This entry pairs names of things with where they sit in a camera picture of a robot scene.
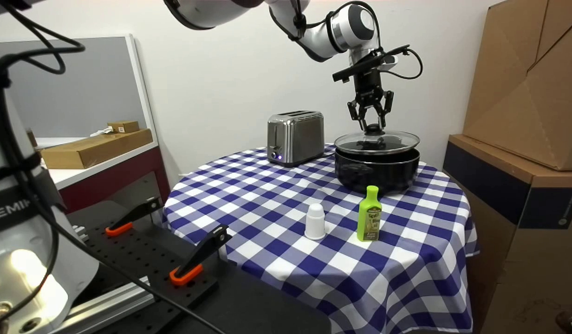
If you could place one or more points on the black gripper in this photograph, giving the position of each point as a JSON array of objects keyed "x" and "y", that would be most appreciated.
[{"x": 369, "y": 85}]

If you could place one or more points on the glass pot lid black knob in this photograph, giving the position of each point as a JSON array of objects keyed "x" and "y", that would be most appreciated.
[{"x": 378, "y": 142}]

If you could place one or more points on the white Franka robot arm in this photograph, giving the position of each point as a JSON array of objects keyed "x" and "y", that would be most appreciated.
[{"x": 335, "y": 29}]

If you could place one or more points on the black cooking pot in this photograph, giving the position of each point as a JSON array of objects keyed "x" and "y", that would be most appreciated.
[{"x": 378, "y": 174}]

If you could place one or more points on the silver toaster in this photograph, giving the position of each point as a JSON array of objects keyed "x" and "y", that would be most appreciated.
[{"x": 296, "y": 138}]

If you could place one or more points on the green plastic bottle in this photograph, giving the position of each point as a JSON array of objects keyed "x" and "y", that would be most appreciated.
[{"x": 369, "y": 216}]

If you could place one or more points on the white plastic bottle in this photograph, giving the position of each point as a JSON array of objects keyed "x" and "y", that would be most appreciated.
[{"x": 315, "y": 224}]

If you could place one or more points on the blue white checkered tablecloth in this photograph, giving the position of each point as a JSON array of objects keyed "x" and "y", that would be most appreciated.
[{"x": 287, "y": 248}]

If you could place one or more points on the large cardboard box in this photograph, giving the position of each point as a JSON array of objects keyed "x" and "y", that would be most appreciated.
[{"x": 534, "y": 81}]

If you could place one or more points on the brown cardboard box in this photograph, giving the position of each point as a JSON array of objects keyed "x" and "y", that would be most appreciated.
[{"x": 521, "y": 248}]

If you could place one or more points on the red cabinet white top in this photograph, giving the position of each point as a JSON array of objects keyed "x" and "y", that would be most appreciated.
[{"x": 112, "y": 179}]

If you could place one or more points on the black perforated breadboard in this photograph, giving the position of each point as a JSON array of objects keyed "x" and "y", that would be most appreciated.
[{"x": 148, "y": 266}]

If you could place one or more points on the flat cardboard box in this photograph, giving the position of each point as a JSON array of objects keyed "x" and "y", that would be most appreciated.
[{"x": 94, "y": 150}]

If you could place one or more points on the white board panel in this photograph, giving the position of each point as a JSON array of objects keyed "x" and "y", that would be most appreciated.
[{"x": 83, "y": 86}]

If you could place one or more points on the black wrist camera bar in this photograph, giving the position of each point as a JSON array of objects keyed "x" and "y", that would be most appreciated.
[{"x": 370, "y": 62}]

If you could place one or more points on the aluminium rail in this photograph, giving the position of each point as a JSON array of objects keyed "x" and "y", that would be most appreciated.
[{"x": 107, "y": 309}]

